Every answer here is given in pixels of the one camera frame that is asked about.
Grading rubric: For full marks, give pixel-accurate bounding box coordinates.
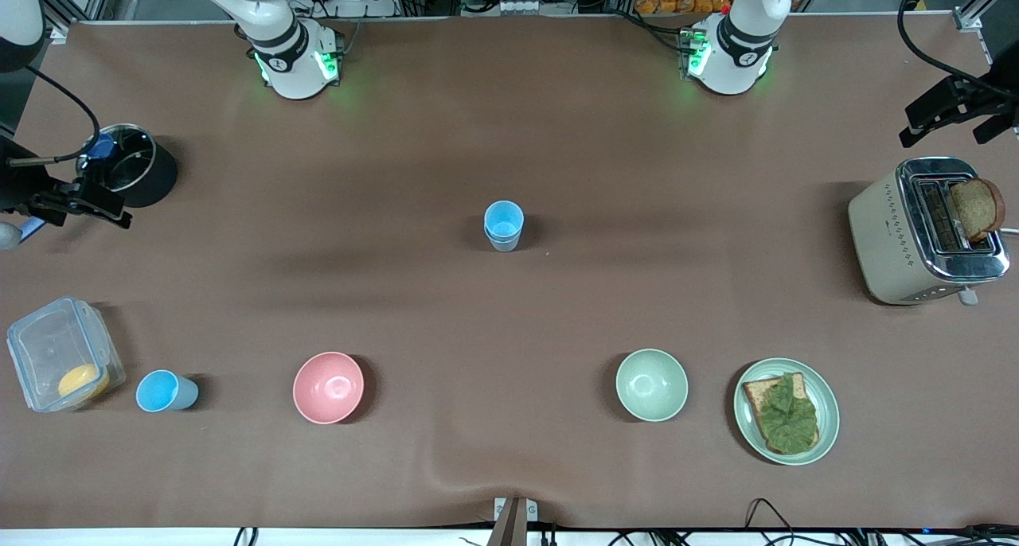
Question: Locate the brown bread slice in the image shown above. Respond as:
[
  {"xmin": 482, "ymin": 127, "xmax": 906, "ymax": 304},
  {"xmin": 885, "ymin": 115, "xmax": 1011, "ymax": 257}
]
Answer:
[{"xmin": 946, "ymin": 177, "xmax": 1006, "ymax": 243}]

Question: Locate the beige chrome two-slot toaster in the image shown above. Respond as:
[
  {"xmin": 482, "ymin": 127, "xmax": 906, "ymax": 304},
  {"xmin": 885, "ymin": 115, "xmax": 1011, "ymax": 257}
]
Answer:
[{"xmin": 848, "ymin": 156, "xmax": 1012, "ymax": 306}]

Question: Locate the clear plastic lidded container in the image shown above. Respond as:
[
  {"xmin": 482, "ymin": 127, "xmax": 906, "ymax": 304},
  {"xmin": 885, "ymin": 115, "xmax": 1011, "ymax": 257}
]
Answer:
[{"xmin": 6, "ymin": 296, "xmax": 127, "ymax": 413}]

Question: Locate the yellow round food piece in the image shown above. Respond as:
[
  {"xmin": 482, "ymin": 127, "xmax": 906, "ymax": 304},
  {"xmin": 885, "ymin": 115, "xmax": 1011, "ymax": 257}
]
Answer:
[{"xmin": 57, "ymin": 363, "xmax": 111, "ymax": 404}]

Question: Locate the pink bowl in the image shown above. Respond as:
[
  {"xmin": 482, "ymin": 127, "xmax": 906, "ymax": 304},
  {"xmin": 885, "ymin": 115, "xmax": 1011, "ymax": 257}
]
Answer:
[{"xmin": 292, "ymin": 352, "xmax": 365, "ymax": 425}]

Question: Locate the pale green plate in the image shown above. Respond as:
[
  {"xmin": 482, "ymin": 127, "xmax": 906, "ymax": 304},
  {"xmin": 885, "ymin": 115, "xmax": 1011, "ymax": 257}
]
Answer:
[{"xmin": 733, "ymin": 358, "xmax": 841, "ymax": 466}]

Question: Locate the square toast slice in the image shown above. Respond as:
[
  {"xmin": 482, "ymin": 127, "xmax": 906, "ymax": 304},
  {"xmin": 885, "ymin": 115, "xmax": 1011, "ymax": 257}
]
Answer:
[{"xmin": 742, "ymin": 372, "xmax": 821, "ymax": 456}]

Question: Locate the green lettuce leaf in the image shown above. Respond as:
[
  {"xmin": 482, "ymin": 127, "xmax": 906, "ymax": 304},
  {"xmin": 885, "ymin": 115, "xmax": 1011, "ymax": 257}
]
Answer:
[{"xmin": 754, "ymin": 373, "xmax": 821, "ymax": 454}]

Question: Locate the pale green bowl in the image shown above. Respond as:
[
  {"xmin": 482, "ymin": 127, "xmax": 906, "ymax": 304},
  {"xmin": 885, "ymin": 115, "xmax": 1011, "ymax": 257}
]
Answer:
[{"xmin": 615, "ymin": 349, "xmax": 689, "ymax": 423}]

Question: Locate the brown table cover sheet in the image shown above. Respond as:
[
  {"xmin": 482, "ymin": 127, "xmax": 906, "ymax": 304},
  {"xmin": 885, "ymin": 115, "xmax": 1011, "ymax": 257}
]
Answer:
[{"xmin": 0, "ymin": 13, "xmax": 1019, "ymax": 531}]

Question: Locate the black pot with blue handle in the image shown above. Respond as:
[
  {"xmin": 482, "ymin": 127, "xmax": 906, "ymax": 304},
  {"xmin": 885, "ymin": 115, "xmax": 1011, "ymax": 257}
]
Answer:
[{"xmin": 18, "ymin": 123, "xmax": 178, "ymax": 244}]

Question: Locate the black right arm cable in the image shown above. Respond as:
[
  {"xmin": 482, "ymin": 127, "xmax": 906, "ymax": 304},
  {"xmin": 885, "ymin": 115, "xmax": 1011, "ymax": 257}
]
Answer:
[{"xmin": 24, "ymin": 64, "xmax": 102, "ymax": 165}]

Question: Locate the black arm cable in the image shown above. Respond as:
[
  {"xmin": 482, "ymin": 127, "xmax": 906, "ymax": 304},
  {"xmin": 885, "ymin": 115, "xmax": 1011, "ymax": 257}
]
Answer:
[
  {"xmin": 24, "ymin": 64, "xmax": 102, "ymax": 165},
  {"xmin": 897, "ymin": 0, "xmax": 1004, "ymax": 93}
]

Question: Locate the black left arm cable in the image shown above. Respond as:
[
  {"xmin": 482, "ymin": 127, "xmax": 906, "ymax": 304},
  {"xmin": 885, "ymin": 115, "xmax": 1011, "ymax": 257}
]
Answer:
[{"xmin": 897, "ymin": 0, "xmax": 1004, "ymax": 93}]

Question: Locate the black looped cable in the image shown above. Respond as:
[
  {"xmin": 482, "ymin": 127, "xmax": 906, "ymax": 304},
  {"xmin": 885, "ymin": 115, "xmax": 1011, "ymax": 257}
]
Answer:
[{"xmin": 744, "ymin": 497, "xmax": 798, "ymax": 545}]

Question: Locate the grey metal bracket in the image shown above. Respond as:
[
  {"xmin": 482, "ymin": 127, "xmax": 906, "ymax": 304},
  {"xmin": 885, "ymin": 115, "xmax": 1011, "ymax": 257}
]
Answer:
[{"xmin": 494, "ymin": 497, "xmax": 539, "ymax": 546}]

